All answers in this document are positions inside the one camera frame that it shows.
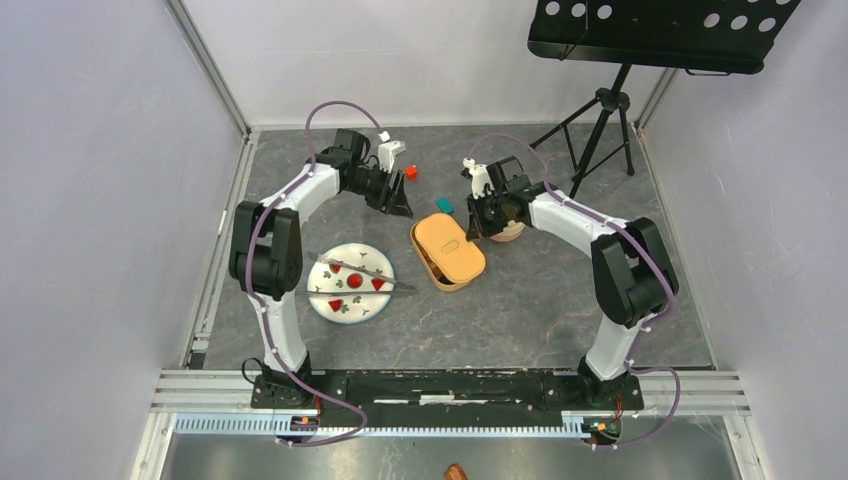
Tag metal serving tongs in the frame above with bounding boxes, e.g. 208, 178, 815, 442
306, 251, 416, 291

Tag tan oblong lunch box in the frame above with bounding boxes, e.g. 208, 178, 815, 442
410, 222, 468, 292

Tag teal block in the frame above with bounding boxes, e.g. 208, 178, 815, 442
436, 197, 455, 215

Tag brown object at bottom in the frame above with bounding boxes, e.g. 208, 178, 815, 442
444, 463, 468, 480

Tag black music stand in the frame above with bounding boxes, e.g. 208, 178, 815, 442
527, 0, 800, 197

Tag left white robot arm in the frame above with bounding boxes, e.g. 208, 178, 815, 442
228, 129, 412, 408

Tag tan oblong box lid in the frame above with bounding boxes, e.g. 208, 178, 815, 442
416, 213, 486, 284

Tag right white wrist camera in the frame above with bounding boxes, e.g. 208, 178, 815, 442
461, 157, 491, 199

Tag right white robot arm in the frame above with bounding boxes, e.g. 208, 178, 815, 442
462, 157, 678, 408

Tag pink round bowl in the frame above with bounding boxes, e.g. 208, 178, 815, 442
490, 222, 525, 243

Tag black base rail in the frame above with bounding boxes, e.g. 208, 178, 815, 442
250, 369, 645, 431

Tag white patterned plate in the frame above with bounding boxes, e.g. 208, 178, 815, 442
306, 243, 396, 325

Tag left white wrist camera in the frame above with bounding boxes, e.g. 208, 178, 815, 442
377, 131, 407, 173

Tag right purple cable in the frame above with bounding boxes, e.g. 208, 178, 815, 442
463, 132, 682, 453

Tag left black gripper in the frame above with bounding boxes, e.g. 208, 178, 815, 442
344, 162, 413, 219

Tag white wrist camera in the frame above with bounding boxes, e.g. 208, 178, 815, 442
377, 131, 407, 173
461, 157, 491, 199

